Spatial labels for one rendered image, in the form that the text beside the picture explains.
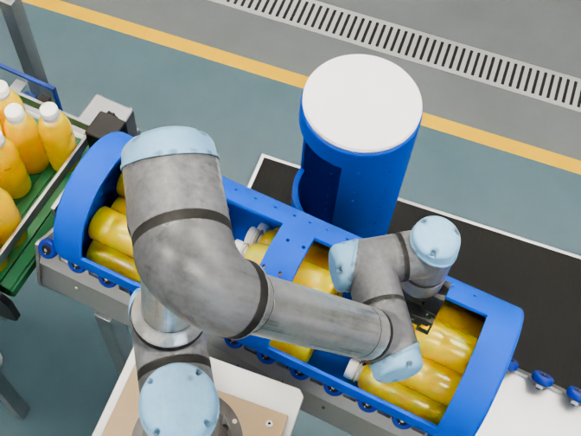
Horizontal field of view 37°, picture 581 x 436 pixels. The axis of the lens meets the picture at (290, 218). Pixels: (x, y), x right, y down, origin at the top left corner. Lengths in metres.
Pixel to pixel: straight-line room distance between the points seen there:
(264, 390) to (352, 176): 0.65
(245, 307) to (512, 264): 1.98
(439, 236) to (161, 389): 0.47
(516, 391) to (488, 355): 0.34
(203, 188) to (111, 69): 2.44
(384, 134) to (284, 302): 0.98
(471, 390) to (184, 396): 0.52
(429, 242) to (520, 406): 0.66
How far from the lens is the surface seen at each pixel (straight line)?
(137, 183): 0.99
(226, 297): 0.95
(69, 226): 1.68
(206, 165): 1.00
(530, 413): 1.86
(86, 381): 2.81
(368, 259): 1.27
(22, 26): 2.21
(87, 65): 3.42
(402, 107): 2.00
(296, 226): 1.60
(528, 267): 2.89
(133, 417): 1.54
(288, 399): 1.55
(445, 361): 1.58
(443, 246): 1.28
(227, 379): 1.55
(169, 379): 1.31
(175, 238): 0.93
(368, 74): 2.05
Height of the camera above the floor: 2.63
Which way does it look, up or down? 61 degrees down
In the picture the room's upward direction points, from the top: 5 degrees clockwise
